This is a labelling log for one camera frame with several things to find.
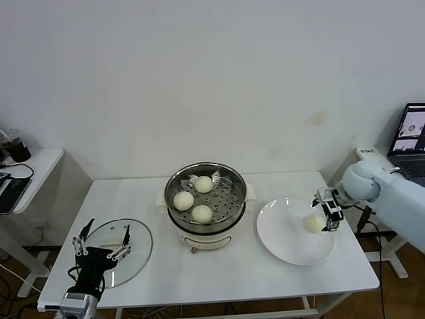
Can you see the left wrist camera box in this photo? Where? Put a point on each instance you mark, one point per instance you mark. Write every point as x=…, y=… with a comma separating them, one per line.
x=74, y=302

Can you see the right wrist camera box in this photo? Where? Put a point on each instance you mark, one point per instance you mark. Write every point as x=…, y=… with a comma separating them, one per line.
x=325, y=194

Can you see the white label with black print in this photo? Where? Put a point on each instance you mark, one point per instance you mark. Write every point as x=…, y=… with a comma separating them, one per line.
x=366, y=151

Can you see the white round plate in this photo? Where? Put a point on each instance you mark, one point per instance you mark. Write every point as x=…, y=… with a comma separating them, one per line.
x=285, y=232

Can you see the plastic cup of dark coffee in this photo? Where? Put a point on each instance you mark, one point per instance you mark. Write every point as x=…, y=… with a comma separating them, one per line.
x=17, y=149

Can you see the white side table with laptop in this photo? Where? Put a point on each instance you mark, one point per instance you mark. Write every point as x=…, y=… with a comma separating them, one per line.
x=395, y=252

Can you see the cream electric cooking pot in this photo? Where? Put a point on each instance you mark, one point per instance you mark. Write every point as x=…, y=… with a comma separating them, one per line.
x=206, y=242

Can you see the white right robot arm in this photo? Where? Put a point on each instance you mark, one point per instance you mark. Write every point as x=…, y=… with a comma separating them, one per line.
x=398, y=199

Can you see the white side table with cup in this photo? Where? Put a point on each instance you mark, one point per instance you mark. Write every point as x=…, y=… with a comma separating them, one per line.
x=43, y=166

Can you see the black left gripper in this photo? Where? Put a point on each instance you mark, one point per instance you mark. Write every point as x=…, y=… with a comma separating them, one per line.
x=94, y=262

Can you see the white steamed baozi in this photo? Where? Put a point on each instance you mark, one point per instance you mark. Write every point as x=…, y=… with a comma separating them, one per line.
x=313, y=224
x=183, y=200
x=203, y=184
x=202, y=214

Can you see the stainless steel steamer basket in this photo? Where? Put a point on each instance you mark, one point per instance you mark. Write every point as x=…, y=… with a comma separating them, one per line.
x=229, y=206

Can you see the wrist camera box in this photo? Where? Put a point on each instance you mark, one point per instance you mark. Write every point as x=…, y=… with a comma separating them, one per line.
x=74, y=302
x=325, y=194

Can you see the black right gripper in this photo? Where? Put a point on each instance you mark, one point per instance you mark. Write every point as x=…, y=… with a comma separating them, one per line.
x=333, y=209

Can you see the black flat tablet device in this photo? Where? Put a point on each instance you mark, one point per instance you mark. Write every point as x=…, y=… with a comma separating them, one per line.
x=13, y=196

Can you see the grey open laptop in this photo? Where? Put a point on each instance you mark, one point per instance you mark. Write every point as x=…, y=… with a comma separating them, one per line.
x=411, y=133

